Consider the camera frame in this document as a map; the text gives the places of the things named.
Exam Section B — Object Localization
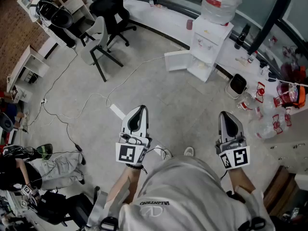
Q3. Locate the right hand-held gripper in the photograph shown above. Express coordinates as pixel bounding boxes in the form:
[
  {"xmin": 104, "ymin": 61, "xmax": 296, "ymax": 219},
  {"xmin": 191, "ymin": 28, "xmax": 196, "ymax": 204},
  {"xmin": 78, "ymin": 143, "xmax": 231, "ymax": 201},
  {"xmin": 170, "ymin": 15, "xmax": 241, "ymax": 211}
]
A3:
[{"xmin": 215, "ymin": 111, "xmax": 251, "ymax": 170}]

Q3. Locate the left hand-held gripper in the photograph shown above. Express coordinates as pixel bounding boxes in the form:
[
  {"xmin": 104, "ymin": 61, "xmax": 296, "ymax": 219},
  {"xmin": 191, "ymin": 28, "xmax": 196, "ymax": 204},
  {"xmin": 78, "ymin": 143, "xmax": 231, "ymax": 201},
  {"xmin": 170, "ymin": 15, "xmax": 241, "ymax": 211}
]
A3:
[{"xmin": 115, "ymin": 105, "xmax": 153, "ymax": 166}]

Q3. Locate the white panel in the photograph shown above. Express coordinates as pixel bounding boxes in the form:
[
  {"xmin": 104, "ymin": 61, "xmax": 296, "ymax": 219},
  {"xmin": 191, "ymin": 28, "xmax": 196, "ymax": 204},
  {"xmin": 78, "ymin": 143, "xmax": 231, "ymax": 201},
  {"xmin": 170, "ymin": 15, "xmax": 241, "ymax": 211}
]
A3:
[{"xmin": 164, "ymin": 50, "xmax": 192, "ymax": 72}]

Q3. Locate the white water dispenser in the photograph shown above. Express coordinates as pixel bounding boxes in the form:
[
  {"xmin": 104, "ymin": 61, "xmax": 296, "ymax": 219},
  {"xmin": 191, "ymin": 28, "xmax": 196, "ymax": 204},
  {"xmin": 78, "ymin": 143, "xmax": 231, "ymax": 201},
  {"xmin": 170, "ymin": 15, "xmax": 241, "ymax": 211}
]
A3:
[{"xmin": 187, "ymin": 15, "xmax": 234, "ymax": 83}]

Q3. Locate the person's left forearm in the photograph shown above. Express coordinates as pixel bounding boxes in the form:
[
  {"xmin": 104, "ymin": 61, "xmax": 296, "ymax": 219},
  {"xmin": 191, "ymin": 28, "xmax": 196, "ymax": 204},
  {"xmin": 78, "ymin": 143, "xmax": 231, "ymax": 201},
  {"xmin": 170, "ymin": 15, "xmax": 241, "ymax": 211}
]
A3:
[{"xmin": 105, "ymin": 164, "xmax": 145, "ymax": 205}]

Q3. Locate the person's right forearm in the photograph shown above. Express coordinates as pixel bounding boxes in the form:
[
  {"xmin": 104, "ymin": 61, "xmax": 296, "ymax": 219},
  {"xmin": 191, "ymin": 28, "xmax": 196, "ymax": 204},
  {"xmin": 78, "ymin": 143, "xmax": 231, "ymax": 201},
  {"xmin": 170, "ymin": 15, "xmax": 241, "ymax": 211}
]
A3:
[{"xmin": 227, "ymin": 167, "xmax": 256, "ymax": 195}]

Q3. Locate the large clear water bottle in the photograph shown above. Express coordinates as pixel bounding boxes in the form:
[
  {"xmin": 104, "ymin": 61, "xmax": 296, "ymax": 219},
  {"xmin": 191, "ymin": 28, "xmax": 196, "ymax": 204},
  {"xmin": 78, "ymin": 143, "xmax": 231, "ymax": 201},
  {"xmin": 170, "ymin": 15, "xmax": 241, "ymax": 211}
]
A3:
[{"xmin": 201, "ymin": 0, "xmax": 243, "ymax": 26}]

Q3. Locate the white trash bin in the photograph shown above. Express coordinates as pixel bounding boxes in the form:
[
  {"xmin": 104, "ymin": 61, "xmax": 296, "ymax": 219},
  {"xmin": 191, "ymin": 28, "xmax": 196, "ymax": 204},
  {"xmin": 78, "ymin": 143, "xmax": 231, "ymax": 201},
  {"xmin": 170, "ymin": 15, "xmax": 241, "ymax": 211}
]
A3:
[{"xmin": 225, "ymin": 73, "xmax": 248, "ymax": 100}]

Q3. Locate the white bottle with red cap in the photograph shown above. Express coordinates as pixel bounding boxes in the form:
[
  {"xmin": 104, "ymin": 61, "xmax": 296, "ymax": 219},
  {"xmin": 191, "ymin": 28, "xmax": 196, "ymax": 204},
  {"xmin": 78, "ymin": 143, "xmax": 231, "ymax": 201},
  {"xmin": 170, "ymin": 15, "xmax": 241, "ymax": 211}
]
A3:
[{"xmin": 247, "ymin": 51, "xmax": 258, "ymax": 64}]

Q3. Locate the person's white t-shirt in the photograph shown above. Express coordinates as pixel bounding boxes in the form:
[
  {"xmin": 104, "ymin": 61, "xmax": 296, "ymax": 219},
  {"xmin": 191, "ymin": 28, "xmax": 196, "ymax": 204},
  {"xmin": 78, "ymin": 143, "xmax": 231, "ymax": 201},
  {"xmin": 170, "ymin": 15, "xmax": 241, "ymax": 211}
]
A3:
[{"xmin": 86, "ymin": 156, "xmax": 275, "ymax": 231}]

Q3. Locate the black thermos flask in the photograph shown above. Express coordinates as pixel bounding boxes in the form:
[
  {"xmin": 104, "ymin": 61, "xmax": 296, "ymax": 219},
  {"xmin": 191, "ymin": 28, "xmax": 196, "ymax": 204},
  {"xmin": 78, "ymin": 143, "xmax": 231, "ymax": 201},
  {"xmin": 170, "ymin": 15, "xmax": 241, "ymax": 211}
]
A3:
[{"xmin": 234, "ymin": 23, "xmax": 251, "ymax": 50}]

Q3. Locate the grey chair with black legs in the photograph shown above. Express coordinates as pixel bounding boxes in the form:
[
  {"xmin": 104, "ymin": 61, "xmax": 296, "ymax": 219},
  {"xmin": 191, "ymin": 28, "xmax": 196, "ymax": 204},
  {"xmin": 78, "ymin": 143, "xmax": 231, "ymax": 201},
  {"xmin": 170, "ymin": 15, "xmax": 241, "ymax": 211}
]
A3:
[{"xmin": 79, "ymin": 15, "xmax": 124, "ymax": 83}]

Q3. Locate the white window ledge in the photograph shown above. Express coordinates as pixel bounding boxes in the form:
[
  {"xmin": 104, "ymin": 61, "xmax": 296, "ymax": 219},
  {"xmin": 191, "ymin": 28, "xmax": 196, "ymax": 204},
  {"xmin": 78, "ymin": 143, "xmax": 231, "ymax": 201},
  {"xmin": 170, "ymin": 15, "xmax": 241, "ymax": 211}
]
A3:
[{"xmin": 124, "ymin": 0, "xmax": 308, "ymax": 116}]

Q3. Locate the black office chair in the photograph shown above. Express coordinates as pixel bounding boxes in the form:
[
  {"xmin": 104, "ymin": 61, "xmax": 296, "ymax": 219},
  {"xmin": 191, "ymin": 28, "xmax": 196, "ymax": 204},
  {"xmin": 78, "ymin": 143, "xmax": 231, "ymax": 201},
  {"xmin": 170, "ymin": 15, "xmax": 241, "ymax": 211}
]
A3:
[
  {"xmin": 36, "ymin": 185, "xmax": 101, "ymax": 227},
  {"xmin": 89, "ymin": 0, "xmax": 137, "ymax": 47}
]

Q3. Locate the white open shelf unit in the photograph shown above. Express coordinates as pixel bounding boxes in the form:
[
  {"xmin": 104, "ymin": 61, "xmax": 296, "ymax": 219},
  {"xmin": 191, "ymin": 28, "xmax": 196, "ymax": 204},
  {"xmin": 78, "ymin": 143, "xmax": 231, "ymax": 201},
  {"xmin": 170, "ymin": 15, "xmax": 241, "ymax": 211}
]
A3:
[{"xmin": 17, "ymin": 0, "xmax": 96, "ymax": 48}]

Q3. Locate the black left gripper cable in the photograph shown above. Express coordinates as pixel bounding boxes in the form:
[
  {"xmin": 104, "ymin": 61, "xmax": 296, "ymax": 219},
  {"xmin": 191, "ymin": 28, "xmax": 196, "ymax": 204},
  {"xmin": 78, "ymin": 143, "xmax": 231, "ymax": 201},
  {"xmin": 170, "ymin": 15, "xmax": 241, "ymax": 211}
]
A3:
[{"xmin": 146, "ymin": 147, "xmax": 169, "ymax": 159}]

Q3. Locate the black bead bracelet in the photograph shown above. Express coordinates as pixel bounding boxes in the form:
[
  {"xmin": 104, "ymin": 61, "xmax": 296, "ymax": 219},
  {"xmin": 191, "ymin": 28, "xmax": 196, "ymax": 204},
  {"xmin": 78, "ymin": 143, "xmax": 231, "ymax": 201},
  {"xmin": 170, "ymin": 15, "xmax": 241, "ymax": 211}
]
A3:
[{"xmin": 125, "ymin": 163, "xmax": 148, "ymax": 175}]

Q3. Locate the long white floor cable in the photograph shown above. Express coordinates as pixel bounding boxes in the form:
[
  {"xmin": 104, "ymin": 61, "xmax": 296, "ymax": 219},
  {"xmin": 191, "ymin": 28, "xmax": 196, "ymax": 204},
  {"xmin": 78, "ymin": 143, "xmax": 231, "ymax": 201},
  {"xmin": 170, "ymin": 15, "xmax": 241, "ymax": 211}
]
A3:
[{"xmin": 49, "ymin": 56, "xmax": 167, "ymax": 127}]

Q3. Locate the long black floor cable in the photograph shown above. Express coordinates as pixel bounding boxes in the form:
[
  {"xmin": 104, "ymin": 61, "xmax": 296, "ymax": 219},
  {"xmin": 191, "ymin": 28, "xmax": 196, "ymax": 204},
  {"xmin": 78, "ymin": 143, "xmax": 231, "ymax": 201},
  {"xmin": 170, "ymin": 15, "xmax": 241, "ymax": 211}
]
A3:
[{"xmin": 24, "ymin": 46, "xmax": 84, "ymax": 152}]

